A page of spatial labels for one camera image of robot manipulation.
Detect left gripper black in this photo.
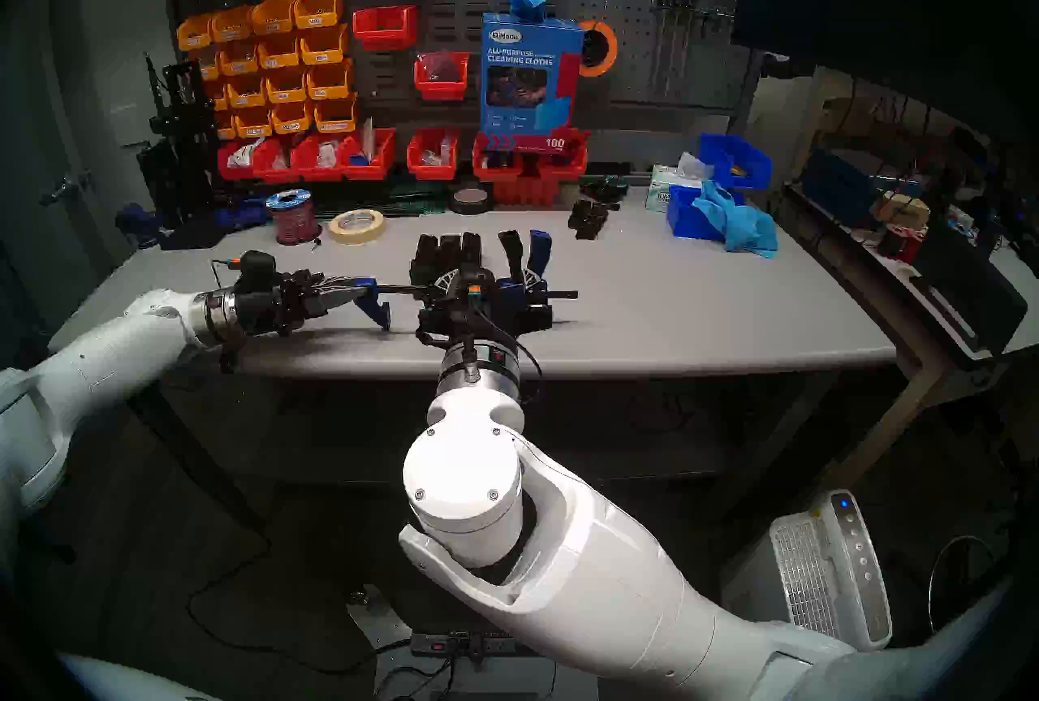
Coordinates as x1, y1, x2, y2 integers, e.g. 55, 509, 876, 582
235, 267, 374, 339

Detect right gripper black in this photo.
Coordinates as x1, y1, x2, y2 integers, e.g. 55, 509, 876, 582
416, 271, 554, 356

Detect blue black bar clamp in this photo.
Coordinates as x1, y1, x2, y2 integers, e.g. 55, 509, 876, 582
355, 229, 580, 335

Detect small black printed parts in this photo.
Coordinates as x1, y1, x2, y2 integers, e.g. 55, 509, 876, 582
567, 198, 610, 241

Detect printed brown cardboard box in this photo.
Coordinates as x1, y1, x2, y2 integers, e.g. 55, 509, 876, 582
873, 192, 932, 229

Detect cream masking tape roll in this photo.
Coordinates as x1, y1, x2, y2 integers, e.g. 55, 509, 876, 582
328, 208, 386, 246

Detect black tape roll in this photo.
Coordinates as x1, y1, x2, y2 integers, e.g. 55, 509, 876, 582
447, 184, 496, 216

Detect green cutting mat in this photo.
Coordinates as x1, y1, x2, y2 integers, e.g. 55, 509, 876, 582
313, 176, 451, 215

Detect red nested bin stack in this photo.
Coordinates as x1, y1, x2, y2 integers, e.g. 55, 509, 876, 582
491, 176, 563, 207

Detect blue hand tool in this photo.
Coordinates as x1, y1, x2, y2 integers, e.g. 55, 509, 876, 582
213, 192, 277, 231

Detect red plastic storage bin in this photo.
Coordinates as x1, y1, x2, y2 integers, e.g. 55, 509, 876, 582
413, 52, 471, 101
352, 5, 420, 51
472, 135, 524, 182
536, 129, 589, 181
290, 134, 346, 182
250, 138, 300, 183
337, 129, 397, 181
406, 128, 460, 181
216, 141, 257, 181

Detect small blue bench vise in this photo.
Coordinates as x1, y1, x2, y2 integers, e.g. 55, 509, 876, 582
114, 202, 171, 250

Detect blue cleaning cloths box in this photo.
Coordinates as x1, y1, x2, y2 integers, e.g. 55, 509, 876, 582
477, 12, 585, 152

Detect green white tissue box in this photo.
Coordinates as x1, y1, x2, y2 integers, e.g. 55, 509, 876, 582
645, 151, 717, 213

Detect blue plastic storage bin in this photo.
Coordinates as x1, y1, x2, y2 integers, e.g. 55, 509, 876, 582
700, 133, 773, 190
666, 185, 744, 237

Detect grey pegboard back panel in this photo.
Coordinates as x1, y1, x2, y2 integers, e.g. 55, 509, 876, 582
158, 0, 764, 132

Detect blue microfiber cloth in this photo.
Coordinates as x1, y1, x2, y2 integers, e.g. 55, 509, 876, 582
692, 180, 780, 259

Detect grey door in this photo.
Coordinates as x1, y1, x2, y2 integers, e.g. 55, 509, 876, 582
0, 0, 135, 339

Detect black power strip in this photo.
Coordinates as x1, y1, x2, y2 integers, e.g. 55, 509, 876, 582
410, 629, 537, 658

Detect dark blue equipment box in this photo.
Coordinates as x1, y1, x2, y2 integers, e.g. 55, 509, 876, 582
800, 146, 926, 225

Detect white robot torso shell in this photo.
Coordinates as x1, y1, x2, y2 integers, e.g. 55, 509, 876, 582
61, 655, 220, 701

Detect white air purifier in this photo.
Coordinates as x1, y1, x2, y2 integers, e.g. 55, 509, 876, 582
721, 490, 894, 651

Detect white side desk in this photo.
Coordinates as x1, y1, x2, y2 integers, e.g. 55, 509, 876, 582
783, 184, 1039, 497

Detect black flat equipment case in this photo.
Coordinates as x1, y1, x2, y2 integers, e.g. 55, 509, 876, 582
909, 220, 1030, 355

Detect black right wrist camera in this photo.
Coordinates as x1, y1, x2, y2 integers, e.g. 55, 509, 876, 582
459, 265, 500, 305

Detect red wire spool blue label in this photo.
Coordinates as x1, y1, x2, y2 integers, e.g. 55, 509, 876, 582
265, 188, 322, 247

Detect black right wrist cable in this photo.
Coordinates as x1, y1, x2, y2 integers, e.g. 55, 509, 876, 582
467, 310, 543, 406

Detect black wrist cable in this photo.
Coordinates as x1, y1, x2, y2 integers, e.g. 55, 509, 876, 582
467, 310, 543, 406
211, 259, 265, 375

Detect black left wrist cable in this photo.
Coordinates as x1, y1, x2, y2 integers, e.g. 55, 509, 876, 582
211, 259, 265, 375

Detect black wired electronics module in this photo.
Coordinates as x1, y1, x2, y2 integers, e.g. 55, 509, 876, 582
579, 174, 630, 211

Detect white wall switch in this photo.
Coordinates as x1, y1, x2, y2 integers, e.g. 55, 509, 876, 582
110, 105, 145, 148

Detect orange wire reel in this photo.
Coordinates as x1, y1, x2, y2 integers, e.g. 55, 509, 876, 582
576, 17, 619, 78

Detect silver door handle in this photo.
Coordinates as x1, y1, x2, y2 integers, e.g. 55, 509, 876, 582
41, 170, 94, 207

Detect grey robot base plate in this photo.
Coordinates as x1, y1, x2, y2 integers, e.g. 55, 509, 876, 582
349, 586, 569, 701

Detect black power cable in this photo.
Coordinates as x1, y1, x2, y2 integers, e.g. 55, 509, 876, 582
185, 464, 415, 676

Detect red black wire spool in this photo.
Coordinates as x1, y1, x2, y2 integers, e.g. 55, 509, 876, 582
879, 223, 926, 263

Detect black coiled floor cable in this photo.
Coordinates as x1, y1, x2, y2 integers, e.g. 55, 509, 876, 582
928, 535, 1007, 619

